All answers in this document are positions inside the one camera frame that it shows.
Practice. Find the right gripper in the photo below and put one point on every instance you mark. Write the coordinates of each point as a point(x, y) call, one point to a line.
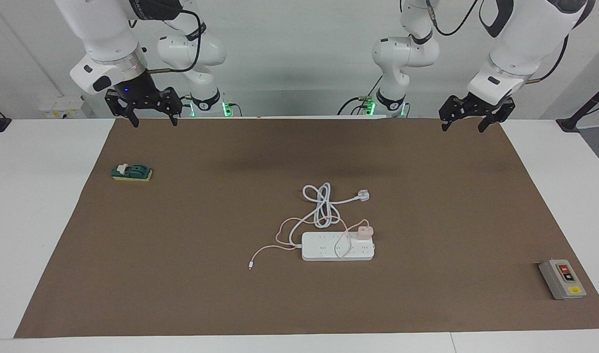
point(137, 92)

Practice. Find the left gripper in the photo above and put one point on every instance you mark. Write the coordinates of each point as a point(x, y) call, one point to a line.
point(485, 105)

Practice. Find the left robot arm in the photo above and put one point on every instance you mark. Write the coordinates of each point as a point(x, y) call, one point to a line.
point(522, 41)

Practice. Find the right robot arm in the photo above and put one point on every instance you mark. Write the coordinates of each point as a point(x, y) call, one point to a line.
point(103, 34)

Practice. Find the pink charger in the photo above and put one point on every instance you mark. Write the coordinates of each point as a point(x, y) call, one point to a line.
point(364, 233)

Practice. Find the white power strip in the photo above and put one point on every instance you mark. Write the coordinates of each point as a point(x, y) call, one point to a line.
point(336, 248)

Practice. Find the white box with yellow labels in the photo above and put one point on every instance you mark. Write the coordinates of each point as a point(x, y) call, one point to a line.
point(62, 108)

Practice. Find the grey push-button box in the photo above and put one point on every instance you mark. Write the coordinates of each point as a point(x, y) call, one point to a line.
point(563, 279)

